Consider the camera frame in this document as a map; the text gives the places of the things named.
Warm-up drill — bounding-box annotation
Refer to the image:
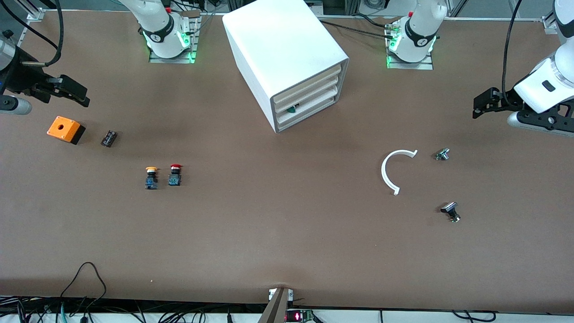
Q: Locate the white curved plastic arc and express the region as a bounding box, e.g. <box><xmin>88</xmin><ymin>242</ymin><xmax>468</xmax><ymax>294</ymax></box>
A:
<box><xmin>381</xmin><ymin>149</ymin><xmax>418</xmax><ymax>196</ymax></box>

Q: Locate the circuit board with red display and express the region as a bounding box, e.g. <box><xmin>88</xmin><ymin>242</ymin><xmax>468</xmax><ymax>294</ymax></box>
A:
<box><xmin>286</xmin><ymin>309</ymin><xmax>317</xmax><ymax>323</ymax></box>

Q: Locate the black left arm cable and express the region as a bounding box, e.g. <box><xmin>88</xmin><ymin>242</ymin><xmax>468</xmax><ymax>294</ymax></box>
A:
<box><xmin>502</xmin><ymin>0</ymin><xmax>523</xmax><ymax>108</ymax></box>

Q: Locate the orange button enclosure box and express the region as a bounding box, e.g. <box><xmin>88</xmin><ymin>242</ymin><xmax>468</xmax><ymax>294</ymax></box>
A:
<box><xmin>47</xmin><ymin>116</ymin><xmax>86</xmax><ymax>145</ymax></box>

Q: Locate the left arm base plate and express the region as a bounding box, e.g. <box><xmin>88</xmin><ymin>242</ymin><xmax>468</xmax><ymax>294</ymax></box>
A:
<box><xmin>387</xmin><ymin>54</ymin><xmax>434</xmax><ymax>70</ymax></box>

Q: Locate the black selector switch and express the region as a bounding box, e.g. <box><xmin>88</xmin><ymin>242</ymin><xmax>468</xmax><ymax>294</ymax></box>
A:
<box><xmin>440</xmin><ymin>202</ymin><xmax>461</xmax><ymax>223</ymax></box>

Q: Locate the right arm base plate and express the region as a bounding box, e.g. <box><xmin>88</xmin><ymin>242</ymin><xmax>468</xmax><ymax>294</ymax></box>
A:
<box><xmin>149</xmin><ymin>16</ymin><xmax>200</xmax><ymax>64</ymax></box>

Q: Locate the black cable on table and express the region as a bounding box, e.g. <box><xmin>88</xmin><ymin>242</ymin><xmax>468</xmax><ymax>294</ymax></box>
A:
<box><xmin>319</xmin><ymin>13</ymin><xmax>395</xmax><ymax>39</ymax></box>

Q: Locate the thin black looped cable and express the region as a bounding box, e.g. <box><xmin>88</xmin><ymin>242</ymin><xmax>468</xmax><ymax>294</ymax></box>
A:
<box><xmin>60</xmin><ymin>262</ymin><xmax>107</xmax><ymax>314</ymax></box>

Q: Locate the black cable bundle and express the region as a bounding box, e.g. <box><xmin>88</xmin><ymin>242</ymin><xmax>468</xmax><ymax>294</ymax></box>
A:
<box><xmin>0</xmin><ymin>295</ymin><xmax>270</xmax><ymax>323</ymax></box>

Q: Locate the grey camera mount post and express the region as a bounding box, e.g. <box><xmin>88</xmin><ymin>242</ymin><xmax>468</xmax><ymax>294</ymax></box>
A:
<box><xmin>258</xmin><ymin>287</ymin><xmax>294</xmax><ymax>323</ymax></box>

